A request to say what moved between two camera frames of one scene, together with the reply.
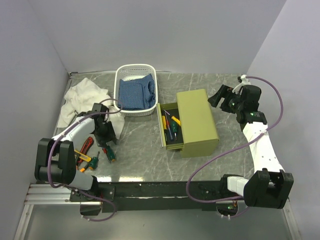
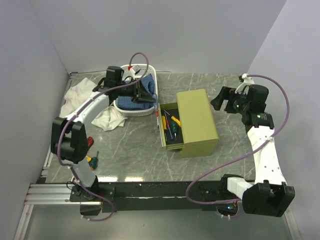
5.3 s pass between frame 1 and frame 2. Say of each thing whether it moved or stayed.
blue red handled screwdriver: stayed
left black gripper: moved
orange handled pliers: moved
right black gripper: stayed
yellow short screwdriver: stayed
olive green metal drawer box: stayed
